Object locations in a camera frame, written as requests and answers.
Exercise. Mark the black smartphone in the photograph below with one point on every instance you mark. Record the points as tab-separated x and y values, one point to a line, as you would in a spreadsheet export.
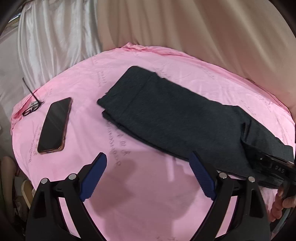
53	133

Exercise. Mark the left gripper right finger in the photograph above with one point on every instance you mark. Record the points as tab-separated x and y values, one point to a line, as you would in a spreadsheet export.
249	220

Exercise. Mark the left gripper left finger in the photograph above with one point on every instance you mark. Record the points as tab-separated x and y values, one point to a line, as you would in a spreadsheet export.
46	220

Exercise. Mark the right hand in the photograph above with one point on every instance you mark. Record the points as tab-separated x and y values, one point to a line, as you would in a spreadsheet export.
279	204

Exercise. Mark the pink bed sheet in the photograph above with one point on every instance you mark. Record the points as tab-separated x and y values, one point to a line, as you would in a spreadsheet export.
143	194

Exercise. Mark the black eyeglasses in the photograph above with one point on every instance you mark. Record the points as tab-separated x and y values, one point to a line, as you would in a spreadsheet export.
34	105

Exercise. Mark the beige curtain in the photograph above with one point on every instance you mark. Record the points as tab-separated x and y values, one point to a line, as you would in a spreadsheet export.
248	38

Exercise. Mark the dark grey pants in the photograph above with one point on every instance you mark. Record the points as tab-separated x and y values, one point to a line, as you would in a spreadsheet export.
176	121

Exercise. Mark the white satin curtain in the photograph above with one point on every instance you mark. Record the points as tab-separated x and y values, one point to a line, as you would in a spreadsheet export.
43	40

